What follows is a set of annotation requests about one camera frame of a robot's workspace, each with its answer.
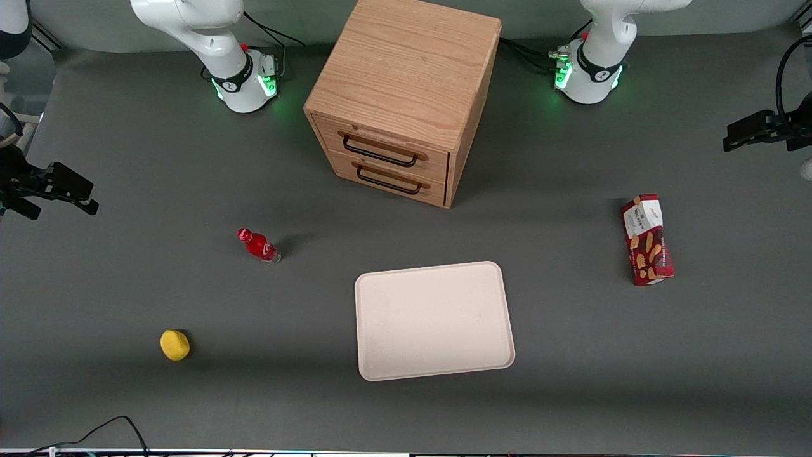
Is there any red cookie box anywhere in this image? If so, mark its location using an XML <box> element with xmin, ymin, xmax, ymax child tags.
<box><xmin>620</xmin><ymin>194</ymin><xmax>676</xmax><ymax>287</ymax></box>

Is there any beige plastic tray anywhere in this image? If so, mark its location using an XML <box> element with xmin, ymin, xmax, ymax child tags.
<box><xmin>354</xmin><ymin>261</ymin><xmax>516</xmax><ymax>382</ymax></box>

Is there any small red bottle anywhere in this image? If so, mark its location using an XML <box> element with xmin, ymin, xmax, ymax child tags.
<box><xmin>237</xmin><ymin>227</ymin><xmax>282</xmax><ymax>265</ymax></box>

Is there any wooden two-drawer cabinet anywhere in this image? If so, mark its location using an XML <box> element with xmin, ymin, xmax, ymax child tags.
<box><xmin>303</xmin><ymin>0</ymin><xmax>502</xmax><ymax>209</ymax></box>

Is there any yellow lemon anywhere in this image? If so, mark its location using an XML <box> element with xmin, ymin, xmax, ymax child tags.
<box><xmin>160</xmin><ymin>329</ymin><xmax>191</xmax><ymax>362</ymax></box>

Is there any white and black cylinder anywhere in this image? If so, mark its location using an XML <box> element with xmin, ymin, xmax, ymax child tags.
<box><xmin>0</xmin><ymin>0</ymin><xmax>33</xmax><ymax>62</ymax></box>

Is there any black drawer handle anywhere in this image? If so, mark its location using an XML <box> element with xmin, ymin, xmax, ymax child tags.
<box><xmin>357</xmin><ymin>164</ymin><xmax>423</xmax><ymax>195</ymax></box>
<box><xmin>343</xmin><ymin>135</ymin><xmax>420</xmax><ymax>168</ymax></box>

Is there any black arm base cable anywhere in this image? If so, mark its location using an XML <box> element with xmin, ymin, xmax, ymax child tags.
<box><xmin>242</xmin><ymin>11</ymin><xmax>306</xmax><ymax>80</ymax></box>
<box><xmin>499</xmin><ymin>19</ymin><xmax>594</xmax><ymax>76</ymax></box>

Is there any thin black cable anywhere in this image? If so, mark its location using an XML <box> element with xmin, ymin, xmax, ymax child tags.
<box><xmin>24</xmin><ymin>415</ymin><xmax>150</xmax><ymax>457</ymax></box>

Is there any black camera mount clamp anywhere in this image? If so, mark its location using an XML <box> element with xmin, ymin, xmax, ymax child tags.
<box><xmin>723</xmin><ymin>92</ymin><xmax>812</xmax><ymax>153</ymax></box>
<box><xmin>0</xmin><ymin>145</ymin><xmax>100</xmax><ymax>222</ymax></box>

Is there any thick black looped cable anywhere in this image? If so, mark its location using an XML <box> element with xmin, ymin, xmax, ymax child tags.
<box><xmin>775</xmin><ymin>35</ymin><xmax>812</xmax><ymax>128</ymax></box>

